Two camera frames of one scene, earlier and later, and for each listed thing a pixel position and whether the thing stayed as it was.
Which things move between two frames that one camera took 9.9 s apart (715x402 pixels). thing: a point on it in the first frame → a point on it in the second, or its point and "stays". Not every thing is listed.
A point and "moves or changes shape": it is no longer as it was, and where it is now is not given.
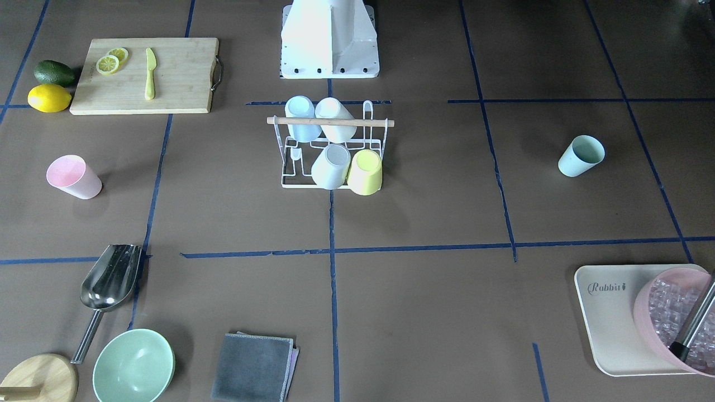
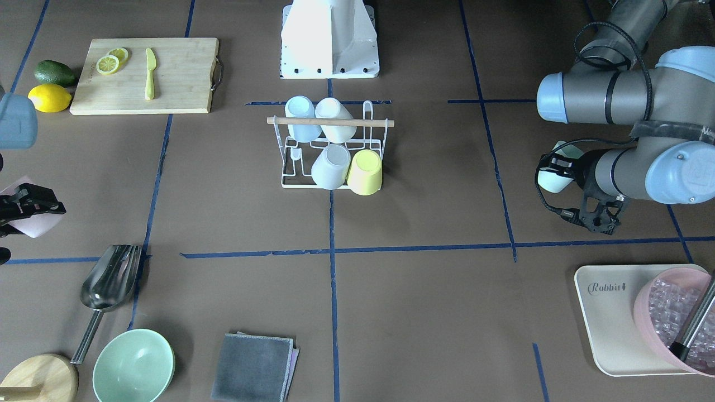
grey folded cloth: x=253 y=368 stays
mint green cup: x=583 y=152 moves or changes shape
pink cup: x=73 y=175 → x=36 y=225
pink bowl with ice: x=662 y=302 stays
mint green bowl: x=135 y=365 stays
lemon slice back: x=122 y=54 stays
